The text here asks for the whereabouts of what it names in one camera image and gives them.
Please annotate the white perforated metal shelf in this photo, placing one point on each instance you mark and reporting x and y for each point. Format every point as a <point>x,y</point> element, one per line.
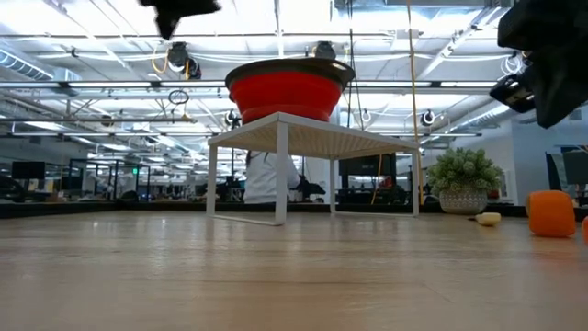
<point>312,138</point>

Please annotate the red colander bowl grey rim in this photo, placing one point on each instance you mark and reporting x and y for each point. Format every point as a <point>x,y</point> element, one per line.
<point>285,94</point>

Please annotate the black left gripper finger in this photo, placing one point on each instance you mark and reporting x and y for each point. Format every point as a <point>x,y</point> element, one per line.
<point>177,8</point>

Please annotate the person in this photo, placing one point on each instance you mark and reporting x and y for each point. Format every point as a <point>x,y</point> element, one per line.
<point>264,179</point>

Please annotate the orange fruit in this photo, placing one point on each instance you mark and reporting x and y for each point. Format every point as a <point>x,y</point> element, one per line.
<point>551,213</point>

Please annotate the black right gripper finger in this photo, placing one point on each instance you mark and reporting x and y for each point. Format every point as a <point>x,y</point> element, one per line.
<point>562,87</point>

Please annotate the green potted plant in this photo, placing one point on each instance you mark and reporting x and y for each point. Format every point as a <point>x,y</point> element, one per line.
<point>464,179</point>

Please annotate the dark computer monitor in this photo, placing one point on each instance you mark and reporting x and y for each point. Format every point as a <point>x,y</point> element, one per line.
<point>574,170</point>

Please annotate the small pale yellow object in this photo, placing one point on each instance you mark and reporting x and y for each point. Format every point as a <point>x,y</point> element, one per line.
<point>488,218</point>

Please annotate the small red yellow peach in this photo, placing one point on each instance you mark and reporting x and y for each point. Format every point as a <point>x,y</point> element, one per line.
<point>586,230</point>

